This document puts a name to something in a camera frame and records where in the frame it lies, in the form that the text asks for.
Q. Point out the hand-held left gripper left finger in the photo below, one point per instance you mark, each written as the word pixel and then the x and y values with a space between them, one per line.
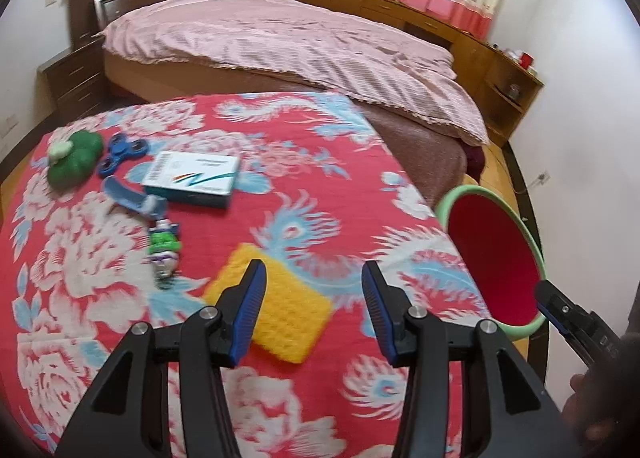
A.
pixel 247 310

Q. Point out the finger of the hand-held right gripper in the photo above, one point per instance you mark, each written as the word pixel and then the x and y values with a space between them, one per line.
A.
pixel 560 310

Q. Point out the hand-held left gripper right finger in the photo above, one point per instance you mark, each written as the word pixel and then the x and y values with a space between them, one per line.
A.
pixel 379 310

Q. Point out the yellow knitted cloth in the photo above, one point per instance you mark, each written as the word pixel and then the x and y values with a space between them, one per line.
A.
pixel 280 318

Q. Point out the red bin with green rim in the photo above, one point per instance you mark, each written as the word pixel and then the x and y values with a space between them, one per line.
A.
pixel 492 258

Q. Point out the person's right hand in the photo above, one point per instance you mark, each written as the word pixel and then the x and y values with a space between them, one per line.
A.
pixel 595 408

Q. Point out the green and purple toy figure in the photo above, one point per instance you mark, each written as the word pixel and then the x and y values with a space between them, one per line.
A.
pixel 164 248

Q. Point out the red floral tablecloth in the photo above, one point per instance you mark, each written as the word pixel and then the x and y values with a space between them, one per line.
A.
pixel 125 263

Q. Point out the white and teal box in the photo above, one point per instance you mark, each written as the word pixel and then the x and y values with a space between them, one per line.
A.
pixel 195 178

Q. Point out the brown blanket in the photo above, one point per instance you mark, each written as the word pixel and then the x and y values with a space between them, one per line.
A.
pixel 430 153

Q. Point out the blue plastic scoop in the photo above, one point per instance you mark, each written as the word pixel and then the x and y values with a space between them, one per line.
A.
pixel 125 195

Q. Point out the blue fidget spinner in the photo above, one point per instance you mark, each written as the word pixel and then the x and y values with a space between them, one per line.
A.
pixel 122 153

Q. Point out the small glass jar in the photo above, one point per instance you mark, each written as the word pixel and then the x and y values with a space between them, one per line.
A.
pixel 514 90

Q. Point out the green cloud-shaped toy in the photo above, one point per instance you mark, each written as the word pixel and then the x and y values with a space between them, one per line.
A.
pixel 75 160

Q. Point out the red cup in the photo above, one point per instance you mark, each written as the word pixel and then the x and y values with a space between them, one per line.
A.
pixel 525 60

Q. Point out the pink checked bedspread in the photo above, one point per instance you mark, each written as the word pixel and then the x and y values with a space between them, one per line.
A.
pixel 280 38

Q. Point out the dark wooden nightstand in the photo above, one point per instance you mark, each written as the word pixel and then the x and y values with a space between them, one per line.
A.
pixel 75 78

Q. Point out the white floor-level wall socket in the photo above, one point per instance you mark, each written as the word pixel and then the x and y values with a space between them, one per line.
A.
pixel 541 176

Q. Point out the long wooden wall cabinet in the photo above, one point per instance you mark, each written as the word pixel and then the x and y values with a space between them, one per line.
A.
pixel 475 58

